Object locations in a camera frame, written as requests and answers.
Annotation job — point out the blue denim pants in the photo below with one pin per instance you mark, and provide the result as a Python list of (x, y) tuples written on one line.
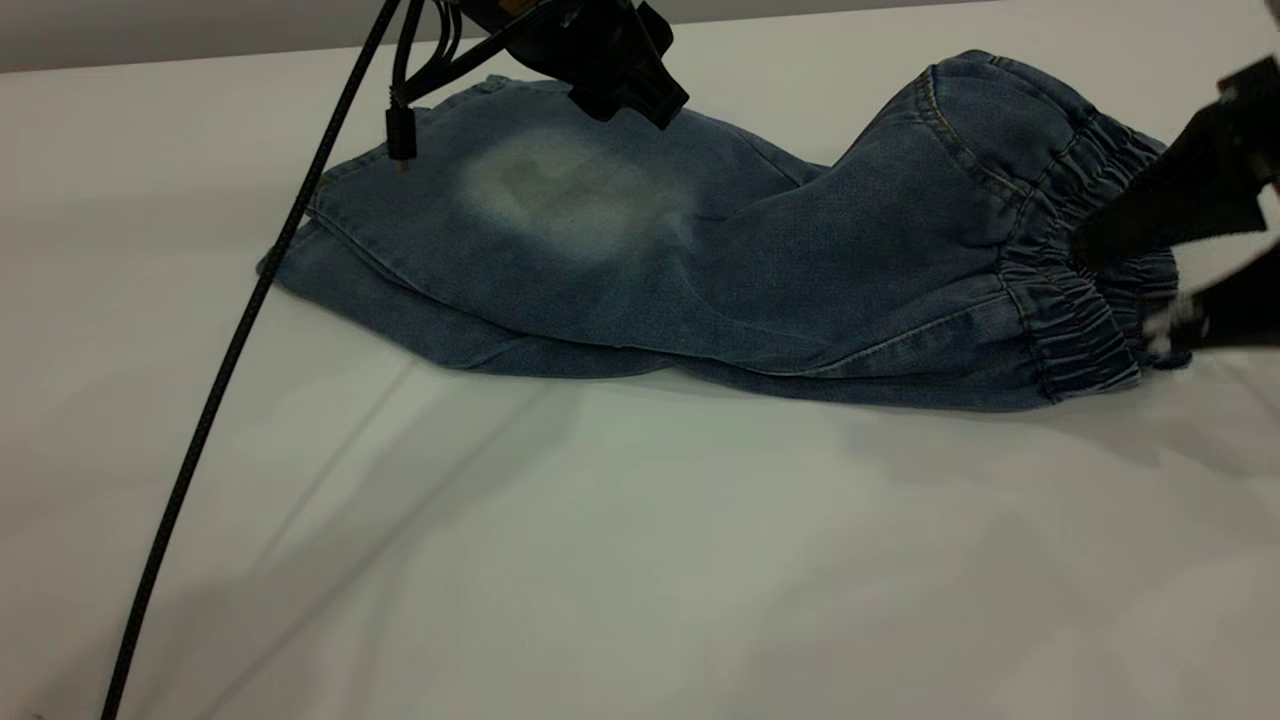
[(750, 270)]

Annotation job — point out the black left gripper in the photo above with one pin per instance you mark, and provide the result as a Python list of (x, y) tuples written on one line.
[(580, 35)]

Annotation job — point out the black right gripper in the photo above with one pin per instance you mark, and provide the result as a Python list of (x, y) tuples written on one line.
[(1262, 110)]

